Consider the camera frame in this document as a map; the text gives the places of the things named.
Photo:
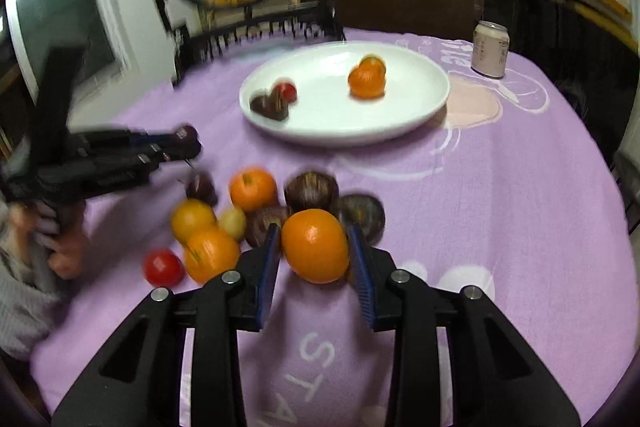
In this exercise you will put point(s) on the yellow-orange mandarin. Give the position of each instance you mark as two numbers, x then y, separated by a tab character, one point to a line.
192	219

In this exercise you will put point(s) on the person's left forearm grey sleeve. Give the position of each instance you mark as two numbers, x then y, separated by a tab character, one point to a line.
22	312

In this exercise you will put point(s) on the large orange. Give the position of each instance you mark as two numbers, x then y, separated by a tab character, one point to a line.
315	247

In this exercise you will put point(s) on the orange mandarin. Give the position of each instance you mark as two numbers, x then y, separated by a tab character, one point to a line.
252	190
367	78
212	255

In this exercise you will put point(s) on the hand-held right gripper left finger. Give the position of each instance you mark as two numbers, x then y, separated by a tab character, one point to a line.
270	274

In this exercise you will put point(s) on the small yellow fruit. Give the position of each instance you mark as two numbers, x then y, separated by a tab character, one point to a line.
233	223

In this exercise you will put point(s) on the white framed window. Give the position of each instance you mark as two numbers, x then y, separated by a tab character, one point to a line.
60	22

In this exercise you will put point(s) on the red cherry tomato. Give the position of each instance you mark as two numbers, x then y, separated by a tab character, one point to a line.
163	268

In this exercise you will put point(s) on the brown wooden board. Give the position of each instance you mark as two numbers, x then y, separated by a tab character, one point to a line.
400	7

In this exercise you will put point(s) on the purple printed tablecloth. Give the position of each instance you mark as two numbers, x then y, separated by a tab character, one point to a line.
500	207

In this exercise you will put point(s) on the person's left hand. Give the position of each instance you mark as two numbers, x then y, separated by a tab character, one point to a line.
65	252

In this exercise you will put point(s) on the white round plate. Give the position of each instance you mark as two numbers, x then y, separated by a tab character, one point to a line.
330	117

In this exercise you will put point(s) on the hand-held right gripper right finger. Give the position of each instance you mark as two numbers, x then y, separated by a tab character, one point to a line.
360	279

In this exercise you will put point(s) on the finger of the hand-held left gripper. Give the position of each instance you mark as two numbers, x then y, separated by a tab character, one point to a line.
145	164
150	138

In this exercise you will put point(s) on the red cherry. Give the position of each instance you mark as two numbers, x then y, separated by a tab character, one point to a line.
286	91

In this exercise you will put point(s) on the pale drink can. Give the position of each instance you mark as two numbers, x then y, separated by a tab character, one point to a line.
490	50

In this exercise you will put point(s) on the dark cherry with stem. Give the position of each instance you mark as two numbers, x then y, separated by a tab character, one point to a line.
201	189

